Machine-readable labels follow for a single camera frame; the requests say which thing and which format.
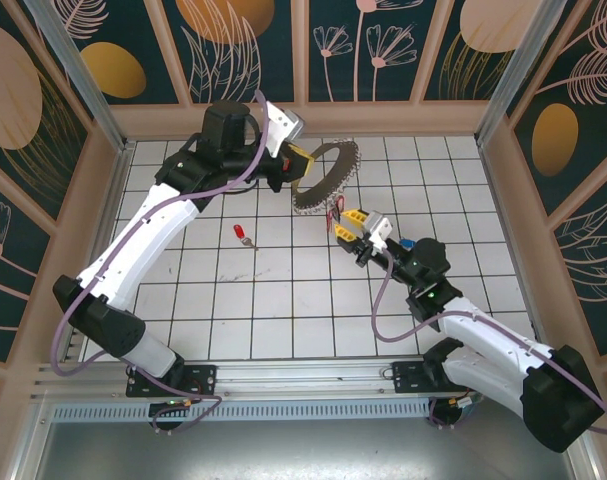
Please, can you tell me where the bunch of silver keyrings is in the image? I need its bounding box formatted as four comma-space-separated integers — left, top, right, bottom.
291, 138, 365, 220

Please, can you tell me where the red key fob with key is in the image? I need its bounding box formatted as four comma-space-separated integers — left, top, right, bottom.
232, 224, 260, 250

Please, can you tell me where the grey metal sheet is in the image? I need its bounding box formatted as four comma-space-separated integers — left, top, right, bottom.
30, 419, 592, 480

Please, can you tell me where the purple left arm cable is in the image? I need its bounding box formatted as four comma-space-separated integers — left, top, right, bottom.
52, 91, 274, 435

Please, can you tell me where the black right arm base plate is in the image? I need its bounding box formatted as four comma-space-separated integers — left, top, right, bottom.
392, 359, 437, 394

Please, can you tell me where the aluminium mounting rail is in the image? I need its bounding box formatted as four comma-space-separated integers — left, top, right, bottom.
30, 355, 489, 404

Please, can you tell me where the aluminium corner post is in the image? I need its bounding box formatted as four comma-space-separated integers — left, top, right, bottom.
24, 0, 135, 156
475, 0, 570, 147

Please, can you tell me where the slotted grey cable duct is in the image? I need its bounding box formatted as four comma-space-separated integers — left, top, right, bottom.
50, 402, 434, 423

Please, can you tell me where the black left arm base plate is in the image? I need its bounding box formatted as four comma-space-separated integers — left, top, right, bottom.
126, 364, 218, 399

